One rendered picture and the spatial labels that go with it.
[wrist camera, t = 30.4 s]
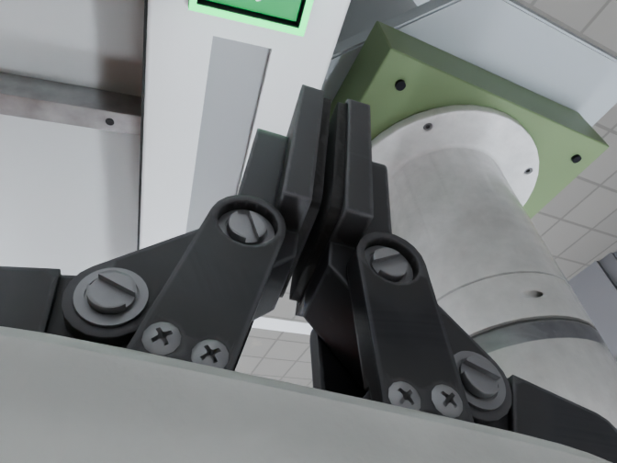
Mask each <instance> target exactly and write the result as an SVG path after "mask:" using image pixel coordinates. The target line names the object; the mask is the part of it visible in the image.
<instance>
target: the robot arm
mask: <svg viewBox="0 0 617 463"><path fill-rule="evenodd" d="M330 113H331V99H328V98H325V97H324V91H322V90H319V89H317V88H314V87H310V86H307V85H302V86H301V89H300V92H299V95H298V99H297V103H296V107H295V110H294V113H293V117H292V119H291V122H290V126H289V129H288V132H287V135H286V136H284V135H280V134H277V133H274V132H271V131H268V130H262V129H257V131H256V134H255V137H254V140H253V144H252V148H251V152H250V155H249V159H248V162H247V164H246V168H245V171H244V174H243V178H242V181H241V186H240V189H239V192H238V195H235V196H229V197H225V198H223V199H221V200H219V201H218V202H217V203H216V204H215V205H214V206H213V207H212V208H211V210H210V211H209V213H208V215H207V216H206V218H205V219H204V221H203V223H202V224H201V226H200V227H199V229H197V230H194V231H190V232H187V233H185V234H182V235H179V236H176V237H173V238H171V239H169V240H166V241H163V242H160V243H156V244H154V245H151V246H148V247H145V248H142V249H139V250H138V251H135V252H132V253H129V254H125V255H122V256H120V257H117V258H114V259H111V260H109V261H106V262H104V263H101V264H98V265H94V266H91V267H89V268H87V269H85V270H84V271H82V272H80V273H79V274H78V275H77V276H67V275H62V274H61V270H60V269H56V268H36V267H16V266H0V463H617V362H616V361H615V359H614V357H613V355H612V354H611V351H610V350H609V348H608V346H607V345H606V344H605V342H604V341H603V339H602V337H601V336H600V333H599V332H598V330H597V329H596V327H595V325H594V324H593V322H592V320H591V319H590V317H589V316H588V314H587V313H586V311H585V309H584V308H583V306H582V304H581V303H580V301H579V299H578V297H577V295H576V294H575V292H574V290H573V289H572V287H571V286H570V284H569V283H568V281H567V279H566V277H565V275H564V274H563V272H562V270H561V269H560V267H559V266H558V264H557V262H556V261H555V259H554V257H553V256H552V254H551V253H550V251H549V249H548V248H547V246H546V244H545V243H544V240H543V239H542V237H541V235H540V234H539V232H538V231H537V230H536V228H535V226H534V225H533V223H532V221H531V219H530V218H529V216H528V214H527V213H526V211H525V209H524V208H523V205H524V204H525V203H526V201H527V200H528V198H529V196H530V195H531V194H532V192H533V189H534V186H535V183H536V180H537V176H538V172H539V157H538V152H537V148H536V146H535V144H534V142H533V139H532V137H531V136H530V134H529V133H528V132H527V130H526V129H525V128H524V127H523V126H522V125H521V124H520V123H519V121H517V120H516V119H514V118H512V117H511V116H509V115H508V114H506V113H504V112H501V111H498V110H496V109H494V108H491V107H482V106H476V105H452V106H447V107H437V108H432V109H429V110H426V111H423V112H421V113H418V114H415V115H412V116H410V117H408V118H406V119H403V120H401V121H400V122H398V123H395V124H394V125H392V126H391V127H389V128H388V129H386V130H384V131H383V132H381V133H380V134H378V135H377V136H376V137H375V138H374V139H373V140H371V115H370V105H367V104H364V103H361V102H358V101H355V100H352V99H349V98H348V99H347V100H346V102H345V104H344V103H340V102H337V104H336V106H335V109H334V110H333V113H332V116H331V120H330ZM291 277H292V280H291V287H290V293H289V299H291V300H294V301H296V302H297V306H296V314H295V315H296V316H299V317H304V318H305V320H306V321H307V322H308V324H309V325H310V326H311V327H312V330H311V332H310V338H309V344H310V357H311V370H312V383H313V388H311V387H306V386H302V385H298V384H293V383H288V382H284V381H280V380H275V379H270V378H263V377H258V376H254V375H250V374H245V373H241V372H236V371H235V369H236V366H237V365H238V362H239V359H240V357H241V353H242V350H243V348H244V346H245V343H246V341H247V338H248V336H249V333H250V330H251V329H252V324H253V322H254V320H256V319H258V318H260V317H262V316H264V315H265V314H266V313H268V312H270V311H273V310H274V309H275V305H276V303H277V301H278V299H279V297H280V298H283V296H284V294H285V292H286V288H287V286H288V283H289V281H290V279H291Z"/></svg>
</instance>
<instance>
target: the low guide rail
mask: <svg viewBox="0 0 617 463"><path fill-rule="evenodd" d="M0 114H2V115H8V116H14V117H20V118H26V119H37V120H43V121H49V122H55V123H61V124H68V125H74V126H80V127H86V128H92V129H98V130H109V131H115V132H121V133H127V134H133V135H140V122H141V96H132V95H126V94H121V93H116V92H110V91H106V90H100V89H94V88H90V87H84V86H79V85H69V84H64V83H59V82H53V81H48V80H43V79H38V78H32V77H27V76H22V75H16V74H11V73H1V72H0Z"/></svg>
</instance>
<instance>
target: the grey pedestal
mask: <svg viewBox="0 0 617 463"><path fill-rule="evenodd" d="M377 21H379V22H382V23H384V24H386V25H388V26H390V27H392V28H395V29H397V30H399V31H402V32H404V33H406V34H408V35H410V36H412V37H414V38H416V39H418V40H421V41H424V42H426V43H428V44H430V45H432V46H434V47H436V48H438V49H440V50H442V51H446V52H448V53H450V54H452V55H454V56H456V57H458V58H460V59H462V60H464V61H467V62H470V63H472V64H474V65H476V66H478V67H480V68H482V69H484V70H486V71H489V72H491V73H493V74H495V75H498V76H500V77H502V78H504V79H506V80H509V81H511V82H513V83H515V84H516V85H520V86H522V87H524V88H526V89H528V90H531V91H533V92H535V93H536V94H538V95H541V96H544V97H546V98H548V99H551V100H553V101H555V102H556V103H558V104H560V105H563V106H565V107H568V108H570V109H573V110H575V111H577V112H578V113H579V114H580V115H581V116H582V117H583V119H584V120H586V121H587V122H588V124H589V125H590V126H591V127H592V126H593V125H594V124H595V123H596V122H597V121H598V120H599V119H600V118H601V117H603V116H604V115H605V114H606V113H607V112H608V111H609V110H610V109H611V108H612V107H613V106H614V105H615V104H616V103H617V57H616V56H614V55H612V54H610V53H608V52H607V51H605V50H603V49H601V48H600V47H598V46H596V45H594V44H592V43H591V42H589V41H587V40H584V39H583V38H581V37H580V36H578V35H576V34H575V33H573V32H571V31H569V30H567V29H566V28H563V27H561V26H559V25H558V24H556V23H555V22H553V21H551V20H550V19H548V18H546V17H543V16H542V15H540V14H538V13H536V12H534V11H533V10H531V9H530V8H528V7H526V6H524V5H522V4H520V3H518V2H517V1H515V0H351V2H350V4H349V7H348V10H347V13H346V16H345V19H344V21H343V24H342V29H341V32H340V35H339V38H338V40H337V43H336V46H335V49H334V52H333V54H332V57H331V62H330V65H329V68H328V71H327V73H326V76H325V79H324V81H323V84H322V87H321V89H320V90H322V91H324V97H325V98H328V99H331V102H332V101H333V99H334V98H335V96H336V94H337V92H338V91H339V89H340V87H341V85H342V82H343V81H344V79H345V77H346V75H347V74H348V73H349V71H350V69H351V67H352V65H353V63H354V61H355V59H356V57H357V55H358V53H359V52H360V50H361V49H362V47H363V45H364V44H365V41H366V39H367V37H368V35H369V34H370V32H371V30H372V28H373V26H374V25H375V23H376V22H377Z"/></svg>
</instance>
